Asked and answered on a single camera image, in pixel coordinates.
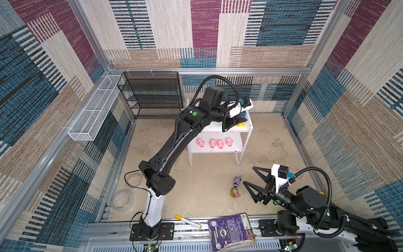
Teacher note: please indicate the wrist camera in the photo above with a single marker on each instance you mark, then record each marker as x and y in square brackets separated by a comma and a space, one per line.
[283, 178]
[244, 104]

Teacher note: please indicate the purple toy package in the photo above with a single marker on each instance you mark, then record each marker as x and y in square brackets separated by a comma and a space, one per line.
[232, 232]

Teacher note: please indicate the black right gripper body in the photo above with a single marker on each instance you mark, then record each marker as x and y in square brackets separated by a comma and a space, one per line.
[280, 198]

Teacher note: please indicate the purple toy figure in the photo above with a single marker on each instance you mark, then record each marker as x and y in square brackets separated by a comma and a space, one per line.
[237, 181]

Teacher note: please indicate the yellow white marker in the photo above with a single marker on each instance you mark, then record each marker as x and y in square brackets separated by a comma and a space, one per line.
[189, 222]

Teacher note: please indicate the pink pig toy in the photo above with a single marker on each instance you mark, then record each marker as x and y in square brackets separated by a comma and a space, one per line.
[220, 144]
[229, 142]
[213, 143]
[201, 142]

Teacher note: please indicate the black wire mesh shelf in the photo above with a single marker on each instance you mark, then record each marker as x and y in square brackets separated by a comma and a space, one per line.
[152, 94]

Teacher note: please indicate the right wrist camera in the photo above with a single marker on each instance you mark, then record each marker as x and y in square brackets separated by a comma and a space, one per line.
[283, 178]

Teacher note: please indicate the clear tape roll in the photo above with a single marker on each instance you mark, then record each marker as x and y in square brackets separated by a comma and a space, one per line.
[122, 201]
[134, 180]

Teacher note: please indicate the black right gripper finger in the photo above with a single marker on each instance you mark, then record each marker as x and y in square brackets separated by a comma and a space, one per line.
[257, 193]
[264, 174]

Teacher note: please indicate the doll toy figure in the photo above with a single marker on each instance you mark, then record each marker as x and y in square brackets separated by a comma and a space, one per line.
[234, 192]

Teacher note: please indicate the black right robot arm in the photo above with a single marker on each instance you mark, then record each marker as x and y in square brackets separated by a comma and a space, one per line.
[308, 212]

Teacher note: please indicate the white two-tier shelf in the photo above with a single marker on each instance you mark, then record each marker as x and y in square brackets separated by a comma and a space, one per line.
[239, 135]

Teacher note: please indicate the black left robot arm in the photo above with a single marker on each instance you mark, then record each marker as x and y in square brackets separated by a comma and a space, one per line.
[214, 106]

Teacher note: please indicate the white wire mesh basket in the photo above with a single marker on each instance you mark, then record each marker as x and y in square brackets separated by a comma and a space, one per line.
[90, 120]

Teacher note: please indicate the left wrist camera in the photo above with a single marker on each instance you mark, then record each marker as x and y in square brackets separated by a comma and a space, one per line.
[244, 104]

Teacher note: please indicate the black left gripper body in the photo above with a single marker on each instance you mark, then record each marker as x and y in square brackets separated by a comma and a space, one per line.
[227, 124]

